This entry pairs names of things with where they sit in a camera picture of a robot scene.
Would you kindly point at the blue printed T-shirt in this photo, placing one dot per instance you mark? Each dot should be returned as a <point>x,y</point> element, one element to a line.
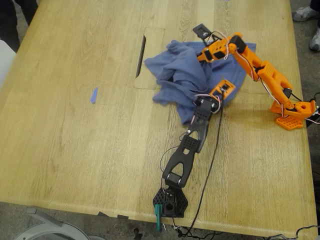
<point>180,82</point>

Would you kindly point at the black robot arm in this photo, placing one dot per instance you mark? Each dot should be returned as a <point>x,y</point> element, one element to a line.
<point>183,155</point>

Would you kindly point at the orange camera mount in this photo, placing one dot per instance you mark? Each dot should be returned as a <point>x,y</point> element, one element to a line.
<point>214,90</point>

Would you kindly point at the short blue tape piece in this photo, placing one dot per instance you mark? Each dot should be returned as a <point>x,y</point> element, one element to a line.
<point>94,96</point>

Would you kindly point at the grey sneaker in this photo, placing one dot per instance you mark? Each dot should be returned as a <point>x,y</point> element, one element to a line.
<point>305,13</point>
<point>315,40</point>

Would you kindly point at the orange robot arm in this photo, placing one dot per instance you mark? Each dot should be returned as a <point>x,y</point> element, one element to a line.
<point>271,75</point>

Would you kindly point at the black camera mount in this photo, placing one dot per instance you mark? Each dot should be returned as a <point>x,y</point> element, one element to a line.
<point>201,30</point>

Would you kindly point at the teal table clamp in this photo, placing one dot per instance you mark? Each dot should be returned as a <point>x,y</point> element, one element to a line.
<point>158,217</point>

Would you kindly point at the grey white chair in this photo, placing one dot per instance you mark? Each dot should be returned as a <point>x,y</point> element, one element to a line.
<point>42,216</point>

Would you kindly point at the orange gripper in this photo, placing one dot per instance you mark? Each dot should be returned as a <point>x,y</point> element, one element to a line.
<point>205,55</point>

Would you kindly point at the white panel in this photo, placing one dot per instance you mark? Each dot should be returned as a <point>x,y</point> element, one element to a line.
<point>6,62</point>

